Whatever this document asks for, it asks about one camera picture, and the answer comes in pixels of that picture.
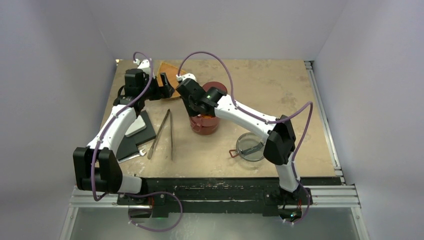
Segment orange fried chicken wing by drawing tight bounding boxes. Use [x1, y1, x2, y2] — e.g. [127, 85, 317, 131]
[201, 115, 214, 119]

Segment steel food tongs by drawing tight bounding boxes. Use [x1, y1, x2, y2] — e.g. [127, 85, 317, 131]
[147, 108, 174, 162]

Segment glass lid with red clasp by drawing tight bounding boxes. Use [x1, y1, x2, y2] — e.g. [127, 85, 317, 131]
[228, 132, 265, 163]

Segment dark red steel lunch pot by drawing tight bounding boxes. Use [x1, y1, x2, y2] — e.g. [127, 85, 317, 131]
[191, 124, 219, 136]

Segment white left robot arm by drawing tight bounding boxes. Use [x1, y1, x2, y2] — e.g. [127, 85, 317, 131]
[73, 68, 175, 205]

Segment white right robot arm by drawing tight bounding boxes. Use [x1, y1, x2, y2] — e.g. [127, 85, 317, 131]
[176, 76, 301, 204]

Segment white small device box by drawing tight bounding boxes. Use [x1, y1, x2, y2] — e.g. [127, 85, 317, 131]
[125, 115, 146, 138]

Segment woven bamboo basket tray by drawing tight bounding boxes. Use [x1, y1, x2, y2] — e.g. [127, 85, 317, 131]
[156, 62, 188, 100]

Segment dark red round lid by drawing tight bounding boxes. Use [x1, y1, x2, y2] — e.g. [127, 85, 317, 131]
[202, 81, 228, 94]

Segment steel wrench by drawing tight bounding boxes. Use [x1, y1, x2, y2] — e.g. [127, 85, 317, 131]
[118, 149, 147, 163]

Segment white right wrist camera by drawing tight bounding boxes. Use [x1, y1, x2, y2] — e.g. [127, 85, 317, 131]
[176, 73, 197, 83]

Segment black network switch box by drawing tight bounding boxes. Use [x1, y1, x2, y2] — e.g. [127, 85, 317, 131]
[116, 110, 157, 161]

